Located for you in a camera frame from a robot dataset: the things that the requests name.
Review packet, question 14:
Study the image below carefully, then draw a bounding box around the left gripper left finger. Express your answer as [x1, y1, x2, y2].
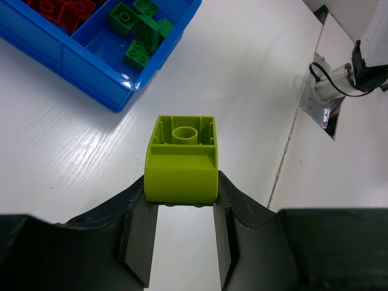
[1, 178, 158, 290]

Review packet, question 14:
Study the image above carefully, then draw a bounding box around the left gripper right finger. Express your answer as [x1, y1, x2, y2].
[213, 173, 387, 290]

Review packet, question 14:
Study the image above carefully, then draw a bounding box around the lime sloped lego brick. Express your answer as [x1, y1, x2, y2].
[144, 115, 218, 205]

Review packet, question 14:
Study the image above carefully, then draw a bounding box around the red lego brick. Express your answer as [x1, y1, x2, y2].
[23, 0, 105, 35]

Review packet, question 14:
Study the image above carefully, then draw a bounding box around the green small lego brick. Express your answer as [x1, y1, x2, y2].
[131, 0, 158, 17]

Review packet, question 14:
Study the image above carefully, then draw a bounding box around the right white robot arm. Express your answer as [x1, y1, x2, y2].
[309, 1, 387, 105]

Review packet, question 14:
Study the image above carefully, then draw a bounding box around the blue divided plastic tray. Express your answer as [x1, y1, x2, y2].
[1, 1, 201, 112]

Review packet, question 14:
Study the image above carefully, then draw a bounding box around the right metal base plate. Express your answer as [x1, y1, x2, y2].
[301, 53, 349, 129]

